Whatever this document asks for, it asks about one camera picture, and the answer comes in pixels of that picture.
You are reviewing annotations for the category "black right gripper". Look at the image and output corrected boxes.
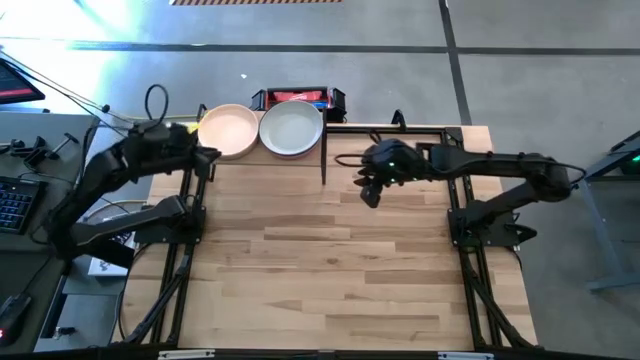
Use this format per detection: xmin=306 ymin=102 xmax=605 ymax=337
xmin=357 ymin=138 xmax=434 ymax=210

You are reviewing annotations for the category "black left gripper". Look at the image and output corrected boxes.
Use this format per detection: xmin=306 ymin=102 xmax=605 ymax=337
xmin=164 ymin=124 xmax=223 ymax=169

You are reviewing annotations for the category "peach plate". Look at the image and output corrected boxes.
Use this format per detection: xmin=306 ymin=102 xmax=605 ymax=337
xmin=197 ymin=103 xmax=260 ymax=162

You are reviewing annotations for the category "white plate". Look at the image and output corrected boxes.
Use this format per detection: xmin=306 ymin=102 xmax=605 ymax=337
xmin=258 ymin=99 xmax=325 ymax=159

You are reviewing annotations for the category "red and black toolbox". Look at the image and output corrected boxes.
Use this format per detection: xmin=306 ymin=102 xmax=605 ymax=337
xmin=249 ymin=86 xmax=347 ymax=124

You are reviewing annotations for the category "black flat panel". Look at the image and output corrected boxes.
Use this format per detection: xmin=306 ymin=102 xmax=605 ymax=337
xmin=94 ymin=244 xmax=136 ymax=270

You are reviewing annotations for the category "white booklet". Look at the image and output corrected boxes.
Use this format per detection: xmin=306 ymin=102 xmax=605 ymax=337
xmin=88 ymin=234 xmax=137 ymax=277

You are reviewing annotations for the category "grey desk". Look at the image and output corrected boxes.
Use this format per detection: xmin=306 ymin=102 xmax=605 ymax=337
xmin=0 ymin=110 xmax=101 ymax=360

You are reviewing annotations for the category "black backlit keyboard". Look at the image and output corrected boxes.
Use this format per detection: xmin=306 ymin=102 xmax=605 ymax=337
xmin=0 ymin=175 xmax=50 ymax=236

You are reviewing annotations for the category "computer monitor with red bar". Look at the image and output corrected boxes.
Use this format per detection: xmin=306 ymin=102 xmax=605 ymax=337
xmin=0 ymin=57 xmax=46 ymax=105

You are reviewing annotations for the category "desk with blue-grey legs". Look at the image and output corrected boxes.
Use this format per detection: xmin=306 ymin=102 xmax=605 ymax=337
xmin=553 ymin=130 xmax=640 ymax=294

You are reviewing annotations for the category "black computer mouse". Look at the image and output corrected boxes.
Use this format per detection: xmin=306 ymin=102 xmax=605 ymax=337
xmin=0 ymin=293 xmax=32 ymax=347

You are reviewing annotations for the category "black box with green light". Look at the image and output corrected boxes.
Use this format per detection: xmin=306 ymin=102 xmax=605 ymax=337
xmin=619 ymin=149 xmax=640 ymax=176

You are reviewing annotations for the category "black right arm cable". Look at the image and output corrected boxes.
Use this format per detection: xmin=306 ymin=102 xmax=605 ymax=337
xmin=333 ymin=129 xmax=381 ymax=169

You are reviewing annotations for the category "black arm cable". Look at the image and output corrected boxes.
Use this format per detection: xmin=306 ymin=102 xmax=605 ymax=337
xmin=143 ymin=83 xmax=171 ymax=126
xmin=333 ymin=129 xmax=381 ymax=169

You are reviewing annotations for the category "black aluminium table frame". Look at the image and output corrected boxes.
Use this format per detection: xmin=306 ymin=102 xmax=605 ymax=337
xmin=112 ymin=123 xmax=540 ymax=351

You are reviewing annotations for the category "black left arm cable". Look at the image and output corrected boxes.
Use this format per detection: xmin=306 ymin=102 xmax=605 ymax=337
xmin=143 ymin=83 xmax=171 ymax=126

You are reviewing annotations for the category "yellow cable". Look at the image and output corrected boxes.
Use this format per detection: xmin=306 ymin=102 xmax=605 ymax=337
xmin=106 ymin=109 xmax=200 ymax=124

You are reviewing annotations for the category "black floor cable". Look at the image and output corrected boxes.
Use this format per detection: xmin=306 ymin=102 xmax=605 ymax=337
xmin=0 ymin=49 xmax=131 ymax=139

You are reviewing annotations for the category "white metal bracket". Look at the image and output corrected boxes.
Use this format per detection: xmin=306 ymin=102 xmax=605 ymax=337
xmin=438 ymin=351 xmax=495 ymax=360
xmin=158 ymin=349 xmax=216 ymax=360

